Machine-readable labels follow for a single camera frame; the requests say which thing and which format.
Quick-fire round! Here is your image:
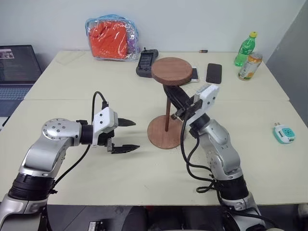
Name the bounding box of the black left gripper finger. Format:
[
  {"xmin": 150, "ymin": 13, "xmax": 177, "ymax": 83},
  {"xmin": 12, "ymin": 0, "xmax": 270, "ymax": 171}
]
[
  {"xmin": 110, "ymin": 143, "xmax": 141, "ymax": 155},
  {"xmin": 117, "ymin": 117, "xmax": 137, "ymax": 128}
]

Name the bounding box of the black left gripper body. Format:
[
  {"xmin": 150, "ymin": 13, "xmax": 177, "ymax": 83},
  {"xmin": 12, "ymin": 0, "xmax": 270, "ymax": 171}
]
[{"xmin": 97, "ymin": 129, "xmax": 116, "ymax": 154}]

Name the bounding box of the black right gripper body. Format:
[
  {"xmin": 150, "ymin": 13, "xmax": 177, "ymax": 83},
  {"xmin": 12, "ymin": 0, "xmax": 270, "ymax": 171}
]
[{"xmin": 171, "ymin": 94, "xmax": 203, "ymax": 121}]

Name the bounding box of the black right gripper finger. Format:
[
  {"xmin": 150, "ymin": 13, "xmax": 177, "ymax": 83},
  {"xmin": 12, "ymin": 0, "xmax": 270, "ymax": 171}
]
[
  {"xmin": 163, "ymin": 85, "xmax": 181, "ymax": 109},
  {"xmin": 172, "ymin": 85, "xmax": 191, "ymax": 104}
]

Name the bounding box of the round wooden disc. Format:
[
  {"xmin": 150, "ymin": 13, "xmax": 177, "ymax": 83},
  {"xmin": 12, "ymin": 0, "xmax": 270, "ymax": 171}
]
[{"xmin": 151, "ymin": 57, "xmax": 193, "ymax": 87}]

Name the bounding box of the thin wooden pole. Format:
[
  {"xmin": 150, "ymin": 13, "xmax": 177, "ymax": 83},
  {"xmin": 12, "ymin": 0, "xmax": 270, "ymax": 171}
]
[{"xmin": 165, "ymin": 95, "xmax": 172, "ymax": 132}]

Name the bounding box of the round wooden base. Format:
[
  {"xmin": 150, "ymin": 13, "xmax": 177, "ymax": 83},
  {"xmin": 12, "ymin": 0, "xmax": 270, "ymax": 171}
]
[{"xmin": 147, "ymin": 115, "xmax": 187, "ymax": 150}]

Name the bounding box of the white flat phone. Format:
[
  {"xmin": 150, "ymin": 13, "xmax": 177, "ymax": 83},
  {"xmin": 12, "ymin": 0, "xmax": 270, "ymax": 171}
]
[{"xmin": 190, "ymin": 66, "xmax": 201, "ymax": 83}]

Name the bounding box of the black smartphone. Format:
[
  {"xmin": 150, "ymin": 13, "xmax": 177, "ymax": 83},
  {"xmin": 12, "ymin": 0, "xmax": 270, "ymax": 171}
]
[{"xmin": 205, "ymin": 63, "xmax": 223, "ymax": 85}]

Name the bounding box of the black handheld device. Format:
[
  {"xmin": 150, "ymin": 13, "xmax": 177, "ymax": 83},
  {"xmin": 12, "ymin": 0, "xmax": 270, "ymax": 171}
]
[{"xmin": 136, "ymin": 47, "xmax": 159, "ymax": 78}]

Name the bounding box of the orange drink can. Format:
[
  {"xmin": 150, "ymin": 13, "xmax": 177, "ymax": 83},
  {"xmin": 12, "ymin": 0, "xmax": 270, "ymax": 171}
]
[{"xmin": 237, "ymin": 52, "xmax": 263, "ymax": 81}]

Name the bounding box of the green plastic bottle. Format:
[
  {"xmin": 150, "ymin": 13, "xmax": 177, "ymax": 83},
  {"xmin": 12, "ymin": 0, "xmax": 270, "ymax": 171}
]
[{"xmin": 233, "ymin": 31, "xmax": 259, "ymax": 67}]

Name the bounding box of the clear bag with orange cloth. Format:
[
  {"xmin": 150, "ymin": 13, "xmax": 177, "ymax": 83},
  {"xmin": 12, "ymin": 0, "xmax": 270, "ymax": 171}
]
[{"xmin": 84, "ymin": 14, "xmax": 141, "ymax": 63}]

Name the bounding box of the teal white plug device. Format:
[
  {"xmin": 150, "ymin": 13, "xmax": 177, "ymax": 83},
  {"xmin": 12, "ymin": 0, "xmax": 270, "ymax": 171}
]
[{"xmin": 272, "ymin": 122, "xmax": 297, "ymax": 145}]

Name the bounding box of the dark open laptop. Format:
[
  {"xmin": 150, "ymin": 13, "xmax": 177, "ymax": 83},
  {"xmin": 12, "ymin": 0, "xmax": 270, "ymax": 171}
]
[{"xmin": 0, "ymin": 44, "xmax": 43, "ymax": 131}]

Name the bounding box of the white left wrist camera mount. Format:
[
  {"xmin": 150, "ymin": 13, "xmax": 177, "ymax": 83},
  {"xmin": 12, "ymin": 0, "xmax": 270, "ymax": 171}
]
[{"xmin": 91, "ymin": 107, "xmax": 119, "ymax": 148}]

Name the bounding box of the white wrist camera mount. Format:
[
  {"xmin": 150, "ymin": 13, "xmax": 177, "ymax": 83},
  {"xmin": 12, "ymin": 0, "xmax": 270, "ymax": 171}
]
[
  {"xmin": 186, "ymin": 84, "xmax": 220, "ymax": 126},
  {"xmin": 91, "ymin": 107, "xmax": 119, "ymax": 148}
]

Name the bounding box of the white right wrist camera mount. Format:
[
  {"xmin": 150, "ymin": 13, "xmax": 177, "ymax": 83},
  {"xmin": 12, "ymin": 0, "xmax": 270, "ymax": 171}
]
[{"xmin": 186, "ymin": 84, "xmax": 220, "ymax": 126}]

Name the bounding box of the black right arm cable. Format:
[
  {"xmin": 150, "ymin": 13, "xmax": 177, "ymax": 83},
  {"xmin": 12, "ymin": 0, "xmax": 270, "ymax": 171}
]
[{"xmin": 180, "ymin": 115, "xmax": 225, "ymax": 201}]

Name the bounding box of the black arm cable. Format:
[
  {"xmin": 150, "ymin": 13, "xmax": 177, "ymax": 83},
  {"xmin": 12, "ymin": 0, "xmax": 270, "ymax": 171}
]
[
  {"xmin": 51, "ymin": 91, "xmax": 110, "ymax": 193},
  {"xmin": 180, "ymin": 115, "xmax": 225, "ymax": 201}
]

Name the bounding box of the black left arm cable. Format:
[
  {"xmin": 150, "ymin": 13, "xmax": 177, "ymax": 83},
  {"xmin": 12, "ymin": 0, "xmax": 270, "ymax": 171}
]
[{"xmin": 51, "ymin": 91, "xmax": 110, "ymax": 193}]

